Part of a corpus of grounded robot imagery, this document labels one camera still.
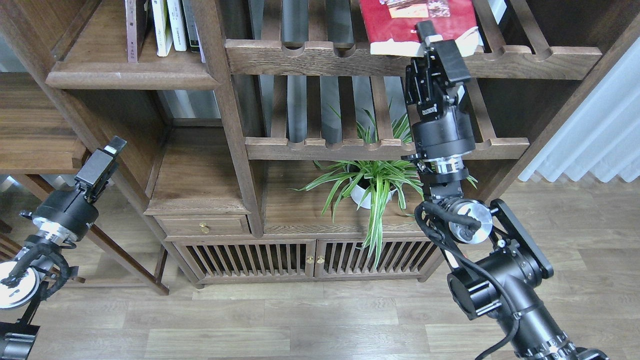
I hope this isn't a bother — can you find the spider plant in white pot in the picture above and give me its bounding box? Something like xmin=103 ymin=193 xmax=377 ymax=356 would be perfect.
xmin=290 ymin=102 xmax=478 ymax=271

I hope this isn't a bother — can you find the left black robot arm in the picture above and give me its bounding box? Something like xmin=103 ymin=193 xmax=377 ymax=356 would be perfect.
xmin=0 ymin=136 xmax=127 ymax=360

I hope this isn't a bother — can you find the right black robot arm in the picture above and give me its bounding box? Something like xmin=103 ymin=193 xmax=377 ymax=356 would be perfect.
xmin=405 ymin=20 xmax=608 ymax=360

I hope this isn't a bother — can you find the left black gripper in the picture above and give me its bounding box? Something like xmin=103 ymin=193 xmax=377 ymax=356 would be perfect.
xmin=20 ymin=136 xmax=127 ymax=243

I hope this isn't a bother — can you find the pale purple upright book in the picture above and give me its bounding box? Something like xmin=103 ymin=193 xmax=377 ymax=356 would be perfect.
xmin=195 ymin=27 xmax=206 ymax=64

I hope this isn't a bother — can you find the white spine upright book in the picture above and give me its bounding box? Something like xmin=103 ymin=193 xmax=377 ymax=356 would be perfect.
xmin=167 ymin=0 xmax=188 ymax=51

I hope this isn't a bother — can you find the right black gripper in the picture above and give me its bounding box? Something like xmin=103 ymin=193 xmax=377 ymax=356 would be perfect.
xmin=404 ymin=20 xmax=476 ymax=161

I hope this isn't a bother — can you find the dark maroon book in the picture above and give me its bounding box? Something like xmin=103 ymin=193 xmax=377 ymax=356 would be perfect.
xmin=125 ymin=0 xmax=149 ymax=63

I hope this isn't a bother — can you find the brass drawer knob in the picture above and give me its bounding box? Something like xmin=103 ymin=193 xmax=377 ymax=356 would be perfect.
xmin=199 ymin=222 xmax=211 ymax=234

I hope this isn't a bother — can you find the wooden side furniture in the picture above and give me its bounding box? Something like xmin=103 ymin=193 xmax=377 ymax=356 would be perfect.
xmin=0 ymin=72 xmax=96 ymax=287

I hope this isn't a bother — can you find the dark spine upright book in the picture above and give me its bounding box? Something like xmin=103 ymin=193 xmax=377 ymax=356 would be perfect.
xmin=182 ymin=0 xmax=201 ymax=53

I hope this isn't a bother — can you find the white curtain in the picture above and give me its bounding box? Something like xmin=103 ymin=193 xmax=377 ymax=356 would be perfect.
xmin=518 ymin=39 xmax=640 ymax=183

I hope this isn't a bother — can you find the red cover book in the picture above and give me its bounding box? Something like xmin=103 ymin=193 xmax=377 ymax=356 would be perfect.
xmin=359 ymin=0 xmax=480 ymax=57

